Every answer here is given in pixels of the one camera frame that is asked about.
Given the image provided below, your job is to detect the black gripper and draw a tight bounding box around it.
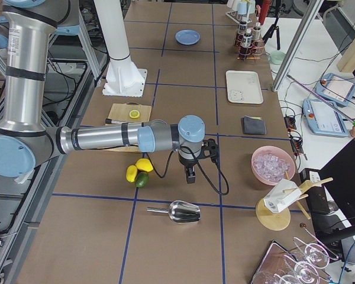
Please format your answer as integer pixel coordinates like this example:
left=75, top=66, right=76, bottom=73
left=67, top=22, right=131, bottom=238
left=179, top=149, right=201, bottom=184

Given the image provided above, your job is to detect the blue round plate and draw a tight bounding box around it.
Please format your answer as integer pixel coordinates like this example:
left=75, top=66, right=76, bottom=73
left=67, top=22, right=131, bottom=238
left=175, top=30, right=201, bottom=46

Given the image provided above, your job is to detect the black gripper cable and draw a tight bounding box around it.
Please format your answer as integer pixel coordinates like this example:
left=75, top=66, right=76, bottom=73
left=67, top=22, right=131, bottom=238
left=141, top=138, right=230, bottom=195

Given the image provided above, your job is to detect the green small bowl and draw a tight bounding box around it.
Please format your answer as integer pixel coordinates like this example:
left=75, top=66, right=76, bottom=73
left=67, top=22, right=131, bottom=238
left=269, top=50, right=286, bottom=65

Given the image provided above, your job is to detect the steel ice scoop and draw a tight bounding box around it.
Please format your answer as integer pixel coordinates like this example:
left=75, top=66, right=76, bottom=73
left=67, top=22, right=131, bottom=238
left=147, top=201, right=201, bottom=224

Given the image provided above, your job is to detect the wine glass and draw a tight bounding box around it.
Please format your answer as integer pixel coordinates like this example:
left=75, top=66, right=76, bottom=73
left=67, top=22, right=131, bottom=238
left=283, top=255, right=320, bottom=284
left=293, top=237, right=330, bottom=269

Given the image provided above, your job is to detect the green lime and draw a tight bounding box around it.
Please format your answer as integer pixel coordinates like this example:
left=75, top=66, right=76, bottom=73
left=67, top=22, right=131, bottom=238
left=134, top=172, right=149, bottom=188

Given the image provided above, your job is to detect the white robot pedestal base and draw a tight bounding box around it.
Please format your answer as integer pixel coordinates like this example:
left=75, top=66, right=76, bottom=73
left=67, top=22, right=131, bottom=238
left=93, top=0, right=148, bottom=98

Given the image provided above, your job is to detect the aluminium frame post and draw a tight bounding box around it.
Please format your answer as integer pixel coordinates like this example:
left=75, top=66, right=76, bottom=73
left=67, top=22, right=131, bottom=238
left=272, top=0, right=324, bottom=92

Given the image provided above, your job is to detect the half lemon slice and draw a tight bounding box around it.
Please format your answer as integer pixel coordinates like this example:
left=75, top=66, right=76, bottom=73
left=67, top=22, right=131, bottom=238
left=129, top=109, right=140, bottom=119

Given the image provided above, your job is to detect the black monitor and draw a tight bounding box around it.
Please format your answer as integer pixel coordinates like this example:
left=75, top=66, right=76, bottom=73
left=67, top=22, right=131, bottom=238
left=307, top=138, right=355, bottom=254

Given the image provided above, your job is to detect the copper wire bottle rack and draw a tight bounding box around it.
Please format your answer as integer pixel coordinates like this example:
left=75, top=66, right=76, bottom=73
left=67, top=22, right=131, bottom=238
left=234, top=27, right=264, bottom=60

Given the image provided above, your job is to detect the blue teach pendant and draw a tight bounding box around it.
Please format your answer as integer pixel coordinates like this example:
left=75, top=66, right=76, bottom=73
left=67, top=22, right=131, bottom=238
left=302, top=99, right=348, bottom=137
left=315, top=73, right=355, bottom=107

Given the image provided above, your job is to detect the bottle with white cap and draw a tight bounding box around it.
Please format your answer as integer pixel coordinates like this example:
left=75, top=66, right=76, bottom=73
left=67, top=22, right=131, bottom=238
left=242, top=28, right=252, bottom=48

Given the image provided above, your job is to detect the grey folded cloth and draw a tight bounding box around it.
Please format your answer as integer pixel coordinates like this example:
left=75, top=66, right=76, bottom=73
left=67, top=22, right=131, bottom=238
left=241, top=116, right=267, bottom=135

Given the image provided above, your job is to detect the cream bear tray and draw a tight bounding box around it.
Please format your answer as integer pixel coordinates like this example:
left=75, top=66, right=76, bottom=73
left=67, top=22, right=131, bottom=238
left=225, top=70, right=263, bottom=105

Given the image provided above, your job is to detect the white paper carton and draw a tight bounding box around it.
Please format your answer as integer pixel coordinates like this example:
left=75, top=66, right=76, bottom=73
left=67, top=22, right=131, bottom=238
left=263, top=179, right=302, bottom=214

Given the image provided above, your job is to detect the black tripod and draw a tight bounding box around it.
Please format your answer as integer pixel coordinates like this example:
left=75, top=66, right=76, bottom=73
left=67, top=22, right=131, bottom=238
left=262, top=0, right=282, bottom=50

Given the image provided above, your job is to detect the yellow lemon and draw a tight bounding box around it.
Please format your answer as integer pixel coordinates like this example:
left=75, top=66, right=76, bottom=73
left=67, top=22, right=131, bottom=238
left=125, top=165, right=138, bottom=183
left=135, top=158, right=154, bottom=172

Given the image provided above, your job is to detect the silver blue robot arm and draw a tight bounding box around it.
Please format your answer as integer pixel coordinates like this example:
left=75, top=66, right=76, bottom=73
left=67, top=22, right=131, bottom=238
left=0, top=1, right=205, bottom=178

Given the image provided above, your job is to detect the wooden cup stand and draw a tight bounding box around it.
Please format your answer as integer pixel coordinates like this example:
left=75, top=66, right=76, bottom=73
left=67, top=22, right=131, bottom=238
left=256, top=177, right=333, bottom=231

